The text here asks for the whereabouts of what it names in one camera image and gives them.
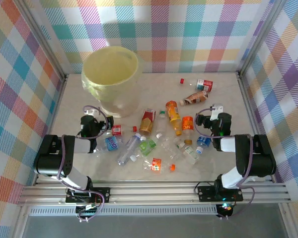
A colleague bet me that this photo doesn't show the clear cola bottle red label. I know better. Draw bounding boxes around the clear cola bottle red label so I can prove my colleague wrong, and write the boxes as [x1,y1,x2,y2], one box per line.
[107,123,138,136]

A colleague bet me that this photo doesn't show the orange label bottle white letters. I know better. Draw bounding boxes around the orange label bottle white letters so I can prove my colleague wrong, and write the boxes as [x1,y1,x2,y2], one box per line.
[181,116,195,145]

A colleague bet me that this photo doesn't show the clear bottle blue purple label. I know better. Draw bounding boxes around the clear bottle blue purple label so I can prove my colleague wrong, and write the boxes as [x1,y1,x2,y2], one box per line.
[95,135,124,154]

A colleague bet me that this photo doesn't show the brown label bottle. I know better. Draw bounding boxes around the brown label bottle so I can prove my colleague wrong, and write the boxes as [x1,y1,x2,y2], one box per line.
[179,90,210,107]

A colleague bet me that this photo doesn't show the orange juice bottle yellow label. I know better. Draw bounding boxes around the orange juice bottle yellow label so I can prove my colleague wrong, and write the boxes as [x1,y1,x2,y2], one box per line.
[165,100,183,137]

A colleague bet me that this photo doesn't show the plain clear water bottle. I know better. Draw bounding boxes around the plain clear water bottle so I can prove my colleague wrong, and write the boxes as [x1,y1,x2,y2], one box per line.
[117,132,142,166]

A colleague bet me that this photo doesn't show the clear bottle red white label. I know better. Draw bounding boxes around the clear bottle red white label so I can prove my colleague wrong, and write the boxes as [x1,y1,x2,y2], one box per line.
[180,78,218,93]

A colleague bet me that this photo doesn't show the red and tan label bottle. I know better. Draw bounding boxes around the red and tan label bottle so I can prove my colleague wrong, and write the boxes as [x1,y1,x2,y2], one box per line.
[138,108,157,143]

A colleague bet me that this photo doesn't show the clear bottle green cap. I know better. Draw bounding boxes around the clear bottle green cap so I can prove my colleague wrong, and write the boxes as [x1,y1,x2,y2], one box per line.
[155,110,167,134]

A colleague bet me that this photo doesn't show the green label bottle white cap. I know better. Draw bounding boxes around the green label bottle white cap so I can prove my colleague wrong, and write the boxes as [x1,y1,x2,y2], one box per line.
[130,138,158,162]

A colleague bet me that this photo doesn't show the crushed bottle orange label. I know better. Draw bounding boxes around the crushed bottle orange label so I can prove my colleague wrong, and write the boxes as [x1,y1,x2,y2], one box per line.
[142,157,176,175]

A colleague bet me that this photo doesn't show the cream plastic bin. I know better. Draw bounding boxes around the cream plastic bin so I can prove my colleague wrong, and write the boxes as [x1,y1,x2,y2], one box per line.
[81,46,140,119]

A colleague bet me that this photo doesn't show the black controller board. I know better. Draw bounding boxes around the black controller board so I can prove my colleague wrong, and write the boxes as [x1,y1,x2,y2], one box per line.
[215,202,234,220]
[75,203,101,222]

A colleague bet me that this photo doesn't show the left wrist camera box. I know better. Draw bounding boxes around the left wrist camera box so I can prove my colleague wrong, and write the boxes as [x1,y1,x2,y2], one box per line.
[85,107,100,117]

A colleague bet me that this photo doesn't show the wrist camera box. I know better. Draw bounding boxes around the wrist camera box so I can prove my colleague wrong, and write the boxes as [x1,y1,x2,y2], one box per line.
[210,103,224,121]
[85,107,100,117]

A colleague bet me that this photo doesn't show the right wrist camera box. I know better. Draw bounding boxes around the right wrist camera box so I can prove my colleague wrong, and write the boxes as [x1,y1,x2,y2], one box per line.
[210,103,224,121]

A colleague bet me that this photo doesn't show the aluminium side rail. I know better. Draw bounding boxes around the aluminium side rail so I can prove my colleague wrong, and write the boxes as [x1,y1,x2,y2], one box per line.
[32,74,69,186]
[237,73,276,184]

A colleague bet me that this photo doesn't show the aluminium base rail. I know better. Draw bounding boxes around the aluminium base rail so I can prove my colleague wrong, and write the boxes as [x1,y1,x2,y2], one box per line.
[17,182,293,206]

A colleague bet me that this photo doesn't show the grey slotted cable duct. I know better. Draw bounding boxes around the grey slotted cable duct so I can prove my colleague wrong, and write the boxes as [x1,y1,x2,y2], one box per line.
[29,207,221,216]

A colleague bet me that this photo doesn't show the aluminium frame post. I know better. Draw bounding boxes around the aluminium frame post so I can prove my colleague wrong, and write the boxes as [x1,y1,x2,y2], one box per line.
[237,0,289,79]
[19,0,68,80]

